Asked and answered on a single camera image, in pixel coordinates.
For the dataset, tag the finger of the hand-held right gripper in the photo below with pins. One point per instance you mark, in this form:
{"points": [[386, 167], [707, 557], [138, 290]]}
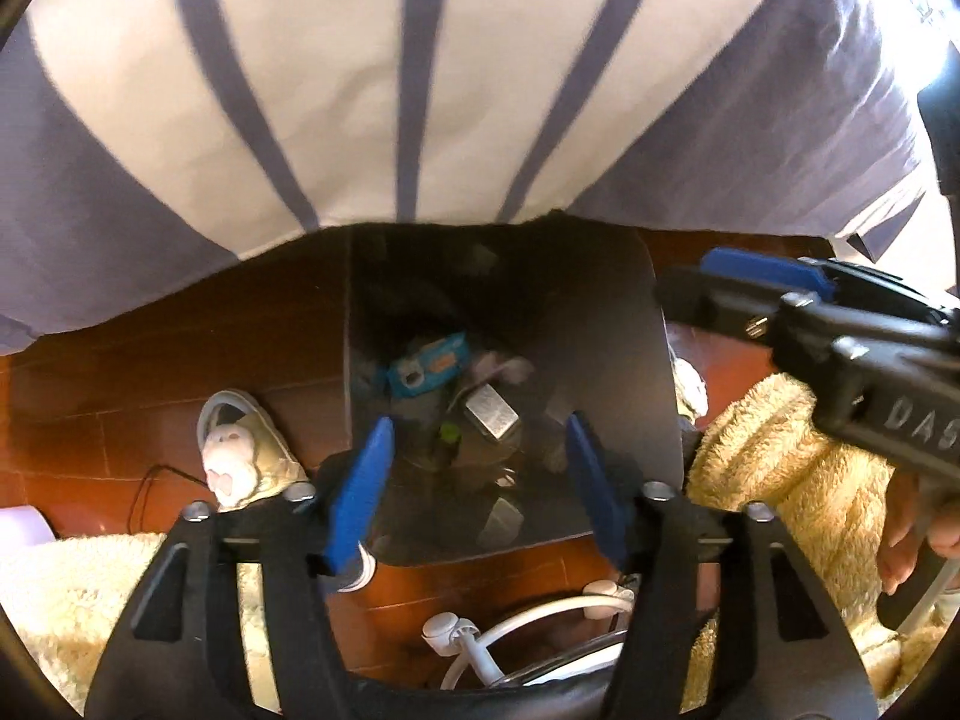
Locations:
{"points": [[765, 274], [712, 304]]}

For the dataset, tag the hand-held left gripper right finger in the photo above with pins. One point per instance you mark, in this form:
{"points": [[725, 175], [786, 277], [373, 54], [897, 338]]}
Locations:
{"points": [[600, 499]]}

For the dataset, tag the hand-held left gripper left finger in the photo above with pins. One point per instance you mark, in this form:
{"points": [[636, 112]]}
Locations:
{"points": [[360, 499]]}

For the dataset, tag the dark grey trash bin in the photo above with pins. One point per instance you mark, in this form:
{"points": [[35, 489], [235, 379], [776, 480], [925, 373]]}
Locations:
{"points": [[600, 315]]}

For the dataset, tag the person's right hand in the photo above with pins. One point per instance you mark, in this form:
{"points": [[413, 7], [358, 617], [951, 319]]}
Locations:
{"points": [[902, 540]]}

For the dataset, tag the white fluffy cloth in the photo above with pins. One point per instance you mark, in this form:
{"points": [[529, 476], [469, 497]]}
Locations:
{"points": [[690, 390]]}

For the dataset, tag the silver foil packet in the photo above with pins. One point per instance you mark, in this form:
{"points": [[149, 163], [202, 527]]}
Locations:
{"points": [[506, 523], [493, 412]]}

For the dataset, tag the plush animal slipper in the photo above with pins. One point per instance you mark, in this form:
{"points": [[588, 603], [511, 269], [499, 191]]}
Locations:
{"points": [[236, 457]]}

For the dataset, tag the blue plastic packet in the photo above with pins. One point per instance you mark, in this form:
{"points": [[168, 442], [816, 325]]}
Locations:
{"points": [[427, 364]]}

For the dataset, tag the crumpled pink white tissue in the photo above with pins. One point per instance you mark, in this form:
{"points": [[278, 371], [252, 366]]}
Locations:
{"points": [[502, 369]]}

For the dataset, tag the pale lavender object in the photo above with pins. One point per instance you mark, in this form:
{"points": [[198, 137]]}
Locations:
{"points": [[22, 529]]}

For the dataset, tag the bed with blue striped sheet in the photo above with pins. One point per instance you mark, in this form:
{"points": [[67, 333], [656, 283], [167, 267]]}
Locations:
{"points": [[337, 90]]}

